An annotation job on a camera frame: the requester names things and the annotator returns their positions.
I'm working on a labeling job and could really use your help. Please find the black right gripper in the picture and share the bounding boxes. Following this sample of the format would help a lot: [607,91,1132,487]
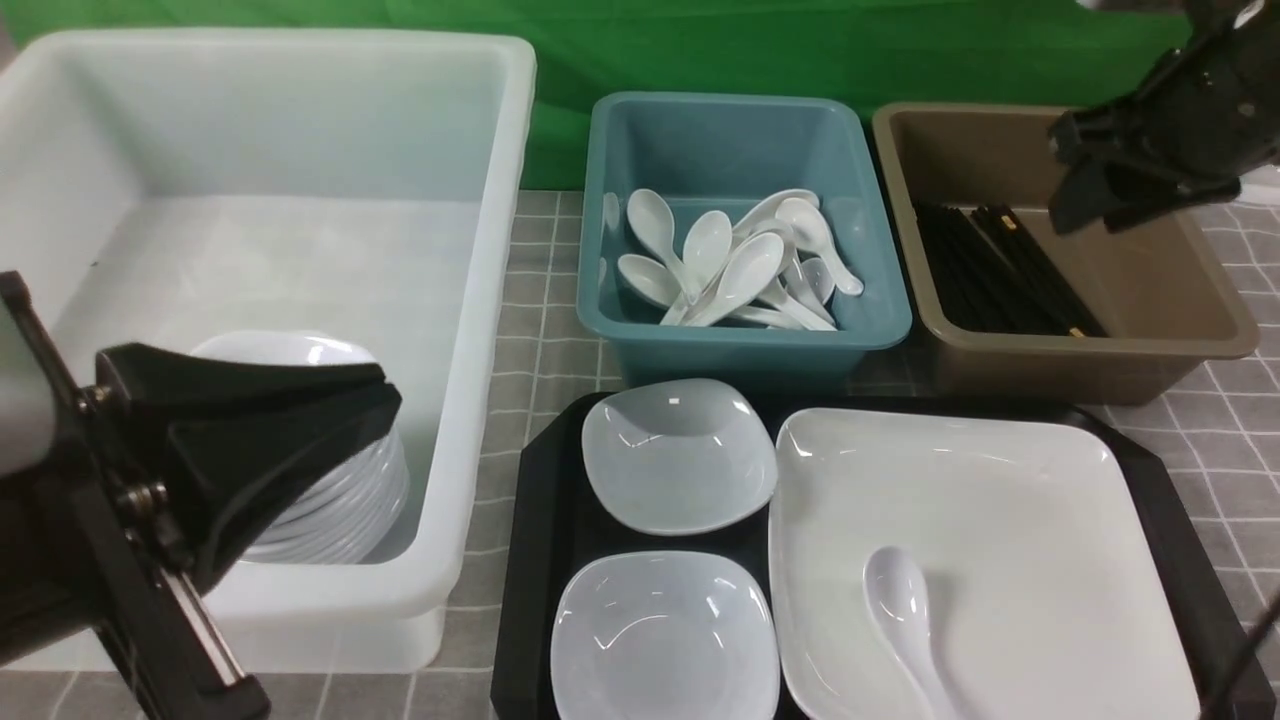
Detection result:
[1048,1,1279,234]

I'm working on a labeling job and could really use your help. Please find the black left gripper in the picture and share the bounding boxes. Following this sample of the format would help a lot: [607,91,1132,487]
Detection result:
[1,272,402,719]

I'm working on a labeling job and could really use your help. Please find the large white square plate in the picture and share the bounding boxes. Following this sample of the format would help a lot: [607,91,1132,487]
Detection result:
[769,407,1201,719]

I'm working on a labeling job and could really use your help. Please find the small white bowl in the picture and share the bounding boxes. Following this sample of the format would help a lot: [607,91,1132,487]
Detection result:
[581,379,780,537]
[549,550,781,719]

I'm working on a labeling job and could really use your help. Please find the white ceramic spoon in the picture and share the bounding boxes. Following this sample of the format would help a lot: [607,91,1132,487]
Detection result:
[863,546,965,719]

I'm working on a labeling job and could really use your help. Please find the green backdrop cloth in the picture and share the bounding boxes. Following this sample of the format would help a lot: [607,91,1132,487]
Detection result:
[3,1,1190,190]

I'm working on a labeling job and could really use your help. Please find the stack of white bowls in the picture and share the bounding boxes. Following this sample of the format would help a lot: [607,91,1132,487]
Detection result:
[192,331,410,565]

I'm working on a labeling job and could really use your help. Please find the black chopsticks in bin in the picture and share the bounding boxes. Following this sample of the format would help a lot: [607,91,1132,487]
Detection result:
[913,202,1108,338]

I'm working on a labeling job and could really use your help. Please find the brown plastic bin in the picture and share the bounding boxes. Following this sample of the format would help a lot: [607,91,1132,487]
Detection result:
[872,102,1260,405]

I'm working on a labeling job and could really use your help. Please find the large white plastic tub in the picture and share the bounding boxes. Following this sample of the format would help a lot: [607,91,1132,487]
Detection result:
[1,28,538,674]

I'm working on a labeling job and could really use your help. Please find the grey checked tablecloth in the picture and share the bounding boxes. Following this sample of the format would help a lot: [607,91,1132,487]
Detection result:
[0,190,1280,720]

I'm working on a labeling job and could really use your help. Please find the pile of white spoons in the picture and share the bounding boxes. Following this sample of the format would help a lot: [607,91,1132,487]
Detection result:
[599,188,865,332]

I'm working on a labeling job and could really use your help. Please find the teal plastic bin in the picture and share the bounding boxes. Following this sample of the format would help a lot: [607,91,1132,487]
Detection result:
[577,92,913,395]

